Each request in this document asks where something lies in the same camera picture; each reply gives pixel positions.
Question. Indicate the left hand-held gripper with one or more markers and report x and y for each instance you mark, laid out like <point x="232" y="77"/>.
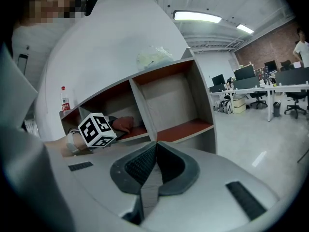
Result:
<point x="96" y="129"/>

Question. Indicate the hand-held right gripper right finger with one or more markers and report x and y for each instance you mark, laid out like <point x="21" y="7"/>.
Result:
<point x="205" y="182"/>

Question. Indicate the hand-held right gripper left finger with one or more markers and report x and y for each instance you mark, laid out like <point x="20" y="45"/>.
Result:
<point x="101" y="178"/>

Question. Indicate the reddish textured wiping cloth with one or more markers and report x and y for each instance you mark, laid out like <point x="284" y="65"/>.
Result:
<point x="123" y="123"/>

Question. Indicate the grey wooden shelf desk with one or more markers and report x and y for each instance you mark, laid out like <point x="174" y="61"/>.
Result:
<point x="169" y="100"/>

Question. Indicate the person's left forearm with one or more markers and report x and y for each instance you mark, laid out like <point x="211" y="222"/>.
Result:
<point x="58" y="146"/>

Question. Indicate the black computer monitor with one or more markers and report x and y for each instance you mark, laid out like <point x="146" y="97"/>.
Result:
<point x="244" y="74"/>
<point x="270" y="66"/>
<point x="218" y="79"/>

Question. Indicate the dark desk partition panel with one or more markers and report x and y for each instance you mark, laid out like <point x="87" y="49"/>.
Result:
<point x="247" y="83"/>
<point x="292" y="76"/>

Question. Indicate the long white office desk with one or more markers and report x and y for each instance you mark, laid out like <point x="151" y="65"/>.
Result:
<point x="270" y="88"/>

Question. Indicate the white wristwatch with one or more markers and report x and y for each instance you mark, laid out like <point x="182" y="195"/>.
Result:
<point x="72" y="142"/>

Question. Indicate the clear water bottle red label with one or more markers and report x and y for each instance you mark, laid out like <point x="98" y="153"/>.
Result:
<point x="65" y="103"/>

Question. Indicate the black white backpack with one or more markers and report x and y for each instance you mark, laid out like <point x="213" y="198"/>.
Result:
<point x="225" y="106"/>

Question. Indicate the cream drawer cabinet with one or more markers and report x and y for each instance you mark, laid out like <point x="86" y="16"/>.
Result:
<point x="239" y="105"/>

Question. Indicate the white plastic bag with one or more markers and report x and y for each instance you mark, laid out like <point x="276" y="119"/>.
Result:
<point x="154" y="57"/>

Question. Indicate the black office chair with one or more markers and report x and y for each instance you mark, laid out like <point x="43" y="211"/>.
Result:
<point x="258" y="97"/>
<point x="295" y="98"/>

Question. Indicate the dark grey trash bin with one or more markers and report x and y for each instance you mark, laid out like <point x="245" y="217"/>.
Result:
<point x="277" y="109"/>

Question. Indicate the person's head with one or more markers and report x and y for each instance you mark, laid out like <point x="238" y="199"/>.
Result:
<point x="48" y="1"/>

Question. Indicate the long ceiling light panel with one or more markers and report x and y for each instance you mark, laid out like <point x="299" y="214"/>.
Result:
<point x="196" y="16"/>

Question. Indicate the black head-mounted camera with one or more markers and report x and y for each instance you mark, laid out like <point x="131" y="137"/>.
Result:
<point x="91" y="1"/>

